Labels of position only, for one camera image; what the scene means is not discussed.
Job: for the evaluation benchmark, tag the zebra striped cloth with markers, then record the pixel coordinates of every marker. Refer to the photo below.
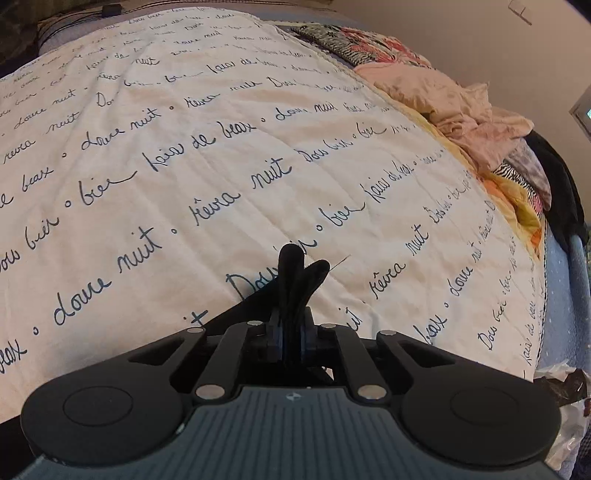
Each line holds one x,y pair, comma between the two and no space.
517,177

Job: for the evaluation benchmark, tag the floral patterned cloth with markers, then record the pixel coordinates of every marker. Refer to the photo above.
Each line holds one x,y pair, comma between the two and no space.
360,44

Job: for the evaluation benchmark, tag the white wall fixture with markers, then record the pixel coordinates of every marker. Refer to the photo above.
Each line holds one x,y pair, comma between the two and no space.
520,9

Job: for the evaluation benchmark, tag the pale lilac patterned cloth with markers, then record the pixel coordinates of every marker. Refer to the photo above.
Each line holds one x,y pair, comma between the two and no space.
531,168

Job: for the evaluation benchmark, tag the pink crumpled cloth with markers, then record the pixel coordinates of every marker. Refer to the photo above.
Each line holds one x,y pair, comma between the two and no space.
452,108

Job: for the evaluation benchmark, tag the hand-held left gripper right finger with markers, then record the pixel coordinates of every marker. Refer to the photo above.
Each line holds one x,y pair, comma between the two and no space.
305,344

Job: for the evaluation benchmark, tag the plaid pillow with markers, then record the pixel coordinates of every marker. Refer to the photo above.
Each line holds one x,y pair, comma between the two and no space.
74,27

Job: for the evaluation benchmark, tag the blue dotted bed sheet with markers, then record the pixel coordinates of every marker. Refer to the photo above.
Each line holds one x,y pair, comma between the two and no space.
565,295

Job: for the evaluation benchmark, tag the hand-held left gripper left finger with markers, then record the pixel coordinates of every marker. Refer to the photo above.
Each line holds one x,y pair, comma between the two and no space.
275,339

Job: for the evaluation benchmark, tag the black crumpled cloth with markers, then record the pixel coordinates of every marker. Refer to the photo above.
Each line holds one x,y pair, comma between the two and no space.
561,184

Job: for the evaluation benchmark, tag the framed wall panel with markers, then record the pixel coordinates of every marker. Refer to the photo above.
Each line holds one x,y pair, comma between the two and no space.
582,108

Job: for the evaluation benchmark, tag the small black device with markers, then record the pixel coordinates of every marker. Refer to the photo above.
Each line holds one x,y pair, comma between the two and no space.
112,9

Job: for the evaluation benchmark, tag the clear plastic bag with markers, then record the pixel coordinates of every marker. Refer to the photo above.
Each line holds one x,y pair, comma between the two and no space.
568,392

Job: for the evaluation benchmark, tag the white script printed blanket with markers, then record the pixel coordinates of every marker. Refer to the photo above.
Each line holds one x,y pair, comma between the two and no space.
231,152

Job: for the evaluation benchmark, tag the black pants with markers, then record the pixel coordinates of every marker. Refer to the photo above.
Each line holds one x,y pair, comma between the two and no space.
295,281

